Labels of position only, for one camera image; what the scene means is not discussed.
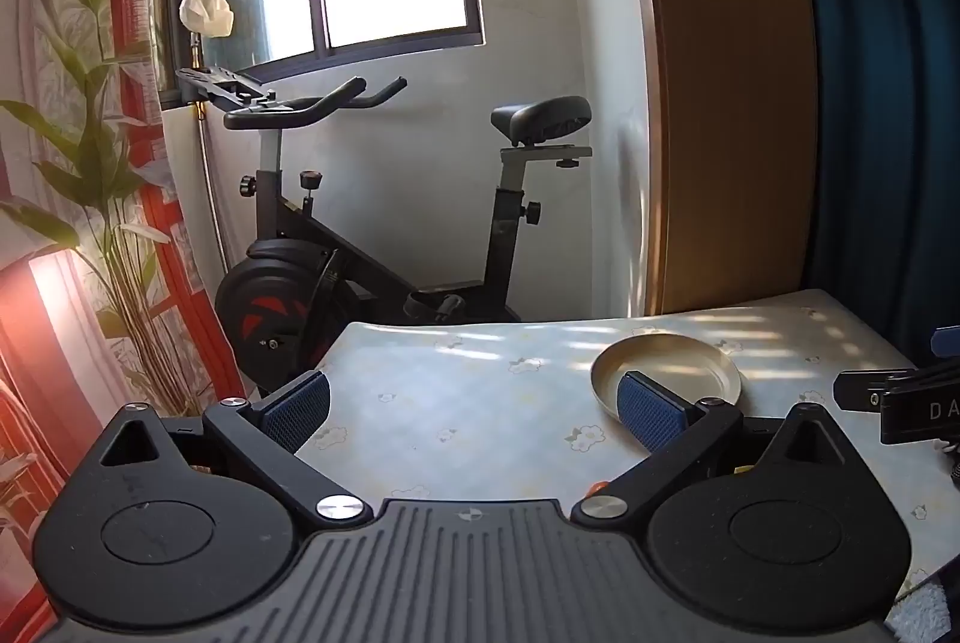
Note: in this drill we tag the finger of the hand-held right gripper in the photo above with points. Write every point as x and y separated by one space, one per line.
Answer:
949 341
859 390

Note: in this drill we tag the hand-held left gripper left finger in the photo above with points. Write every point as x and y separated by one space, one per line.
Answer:
300 407

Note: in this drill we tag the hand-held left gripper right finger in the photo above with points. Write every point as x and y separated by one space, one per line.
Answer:
649 410

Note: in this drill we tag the cream round plate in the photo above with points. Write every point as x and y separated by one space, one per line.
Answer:
675 362

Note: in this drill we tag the tangerine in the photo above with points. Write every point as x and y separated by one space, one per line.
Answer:
598 486

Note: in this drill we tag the black exercise bike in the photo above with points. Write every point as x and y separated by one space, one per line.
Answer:
285 290

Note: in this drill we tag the white fluffy towel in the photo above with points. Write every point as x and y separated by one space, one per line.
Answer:
930 613

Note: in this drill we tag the dark blue curtain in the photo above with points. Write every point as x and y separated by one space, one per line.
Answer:
885 88

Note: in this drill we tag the plant printed curtain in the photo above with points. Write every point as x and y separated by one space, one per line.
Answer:
75 200

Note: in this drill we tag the wooden chair back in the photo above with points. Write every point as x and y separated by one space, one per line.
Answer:
727 88

